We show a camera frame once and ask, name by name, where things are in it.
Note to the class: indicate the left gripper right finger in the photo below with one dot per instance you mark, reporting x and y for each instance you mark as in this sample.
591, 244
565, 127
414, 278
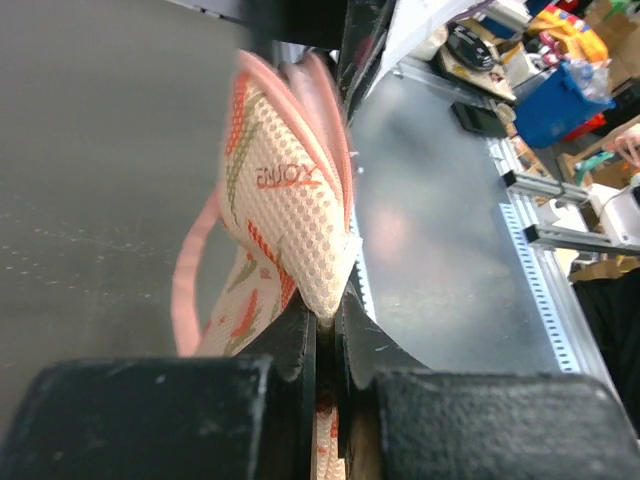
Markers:
401, 420

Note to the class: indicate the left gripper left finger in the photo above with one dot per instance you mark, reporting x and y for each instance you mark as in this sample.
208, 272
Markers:
244, 417

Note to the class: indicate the floral mesh laundry bag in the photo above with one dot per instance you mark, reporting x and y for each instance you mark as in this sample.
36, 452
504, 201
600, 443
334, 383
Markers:
285, 197

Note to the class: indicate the blue plastic storage bin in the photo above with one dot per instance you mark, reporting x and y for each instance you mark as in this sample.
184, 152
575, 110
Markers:
557, 107

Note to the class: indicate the aluminium frame profile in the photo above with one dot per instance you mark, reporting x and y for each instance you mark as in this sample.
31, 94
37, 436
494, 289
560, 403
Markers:
593, 219

